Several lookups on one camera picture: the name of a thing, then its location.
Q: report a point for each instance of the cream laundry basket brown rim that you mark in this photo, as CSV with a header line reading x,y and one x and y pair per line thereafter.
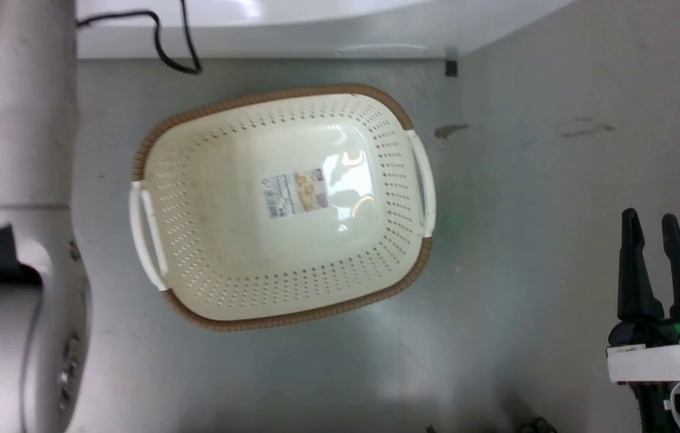
x,y
225,240

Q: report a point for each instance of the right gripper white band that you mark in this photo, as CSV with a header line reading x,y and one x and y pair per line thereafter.
x,y
665,364

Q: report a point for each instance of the black washing machine foot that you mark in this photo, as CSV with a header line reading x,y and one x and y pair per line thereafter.
x,y
451,68

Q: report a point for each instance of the white washing machine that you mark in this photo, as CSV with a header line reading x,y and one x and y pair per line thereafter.
x,y
316,27

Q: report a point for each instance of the printed paper label sticker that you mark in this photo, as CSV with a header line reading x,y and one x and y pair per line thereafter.
x,y
295,193

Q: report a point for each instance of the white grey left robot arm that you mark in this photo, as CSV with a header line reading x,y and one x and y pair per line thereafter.
x,y
9,120

